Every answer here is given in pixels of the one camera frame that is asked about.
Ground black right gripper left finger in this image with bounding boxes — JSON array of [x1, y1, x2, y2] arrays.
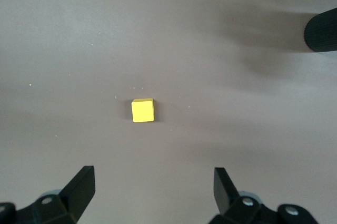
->
[[0, 165, 95, 224]]

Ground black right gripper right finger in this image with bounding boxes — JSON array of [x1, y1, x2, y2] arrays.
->
[[207, 167, 320, 224]]

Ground yellow wooden block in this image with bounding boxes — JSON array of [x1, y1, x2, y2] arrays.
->
[[131, 98, 155, 123]]

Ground black ribbed cylinder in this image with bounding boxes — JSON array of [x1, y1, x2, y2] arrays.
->
[[303, 7, 337, 54]]

